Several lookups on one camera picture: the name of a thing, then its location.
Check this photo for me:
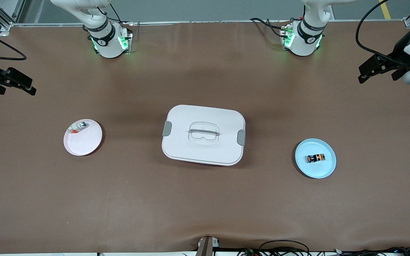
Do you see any black cable loop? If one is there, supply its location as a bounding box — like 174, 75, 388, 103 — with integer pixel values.
259, 240, 310, 256

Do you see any light blue round plate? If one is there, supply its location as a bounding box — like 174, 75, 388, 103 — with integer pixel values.
295, 138, 337, 179

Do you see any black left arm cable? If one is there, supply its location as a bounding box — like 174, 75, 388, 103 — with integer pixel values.
355, 0, 410, 66

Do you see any white lidded storage box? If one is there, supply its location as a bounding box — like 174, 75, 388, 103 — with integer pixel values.
162, 104, 246, 166

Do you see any pink round plate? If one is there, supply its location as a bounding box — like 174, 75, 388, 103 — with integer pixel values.
64, 119, 103, 156

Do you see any black cable bundle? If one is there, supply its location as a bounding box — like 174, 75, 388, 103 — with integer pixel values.
333, 246, 410, 256

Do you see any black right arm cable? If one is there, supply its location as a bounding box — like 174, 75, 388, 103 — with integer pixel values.
0, 26, 27, 61

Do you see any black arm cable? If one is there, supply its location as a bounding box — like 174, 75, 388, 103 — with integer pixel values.
355, 0, 410, 66
0, 26, 27, 61

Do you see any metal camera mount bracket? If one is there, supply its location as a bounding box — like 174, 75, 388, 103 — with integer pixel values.
195, 236, 220, 256

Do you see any black base cable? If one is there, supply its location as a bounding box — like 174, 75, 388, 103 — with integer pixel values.
249, 17, 291, 36

